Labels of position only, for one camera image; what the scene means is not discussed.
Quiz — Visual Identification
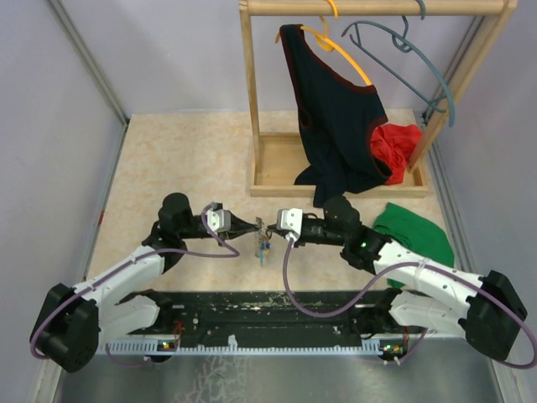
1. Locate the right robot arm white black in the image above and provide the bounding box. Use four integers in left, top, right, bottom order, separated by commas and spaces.
268, 196, 536, 363

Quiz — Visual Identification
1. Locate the yellow clothes hanger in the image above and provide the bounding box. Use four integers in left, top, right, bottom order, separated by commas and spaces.
297, 14, 373, 86

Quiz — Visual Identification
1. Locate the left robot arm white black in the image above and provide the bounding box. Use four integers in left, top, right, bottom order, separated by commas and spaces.
29, 192, 260, 373

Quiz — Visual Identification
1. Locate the left aluminium frame rail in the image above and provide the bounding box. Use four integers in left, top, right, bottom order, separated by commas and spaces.
44, 0, 130, 127

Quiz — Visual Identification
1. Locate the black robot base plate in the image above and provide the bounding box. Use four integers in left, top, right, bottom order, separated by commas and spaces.
125, 288, 420, 348

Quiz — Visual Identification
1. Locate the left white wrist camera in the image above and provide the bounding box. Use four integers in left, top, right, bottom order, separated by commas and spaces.
204, 202, 232, 233

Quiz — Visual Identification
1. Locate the green cloth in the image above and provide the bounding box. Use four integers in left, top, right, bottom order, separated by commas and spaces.
373, 202, 455, 268

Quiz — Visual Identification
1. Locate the right aluminium frame rail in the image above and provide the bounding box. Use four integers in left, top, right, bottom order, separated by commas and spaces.
427, 16, 485, 273

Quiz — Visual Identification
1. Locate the metal disc with keyrings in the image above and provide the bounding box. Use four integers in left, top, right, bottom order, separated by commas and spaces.
254, 217, 271, 263

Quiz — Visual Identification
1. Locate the grey slotted cable duct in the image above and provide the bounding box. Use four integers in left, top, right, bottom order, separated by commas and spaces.
96, 333, 425, 358

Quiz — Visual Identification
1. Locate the red cloth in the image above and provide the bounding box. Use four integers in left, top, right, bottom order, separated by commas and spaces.
371, 123, 422, 186

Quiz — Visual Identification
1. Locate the aluminium frame rail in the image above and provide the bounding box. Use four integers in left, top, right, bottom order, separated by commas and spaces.
427, 16, 485, 273
44, 0, 130, 127

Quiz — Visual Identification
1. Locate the navy tank top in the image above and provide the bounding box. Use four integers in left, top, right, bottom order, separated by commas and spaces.
279, 24, 392, 208

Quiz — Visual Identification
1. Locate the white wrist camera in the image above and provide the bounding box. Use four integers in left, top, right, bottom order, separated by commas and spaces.
204, 202, 232, 233
276, 208, 304, 243

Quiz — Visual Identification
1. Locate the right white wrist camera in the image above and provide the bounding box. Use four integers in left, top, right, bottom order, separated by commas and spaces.
276, 208, 304, 243

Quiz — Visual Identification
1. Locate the grey-blue clothes hanger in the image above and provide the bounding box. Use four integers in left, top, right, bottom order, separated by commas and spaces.
341, 14, 456, 128

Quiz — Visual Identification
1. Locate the wooden clothes rack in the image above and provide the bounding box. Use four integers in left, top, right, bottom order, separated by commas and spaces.
239, 1, 517, 198

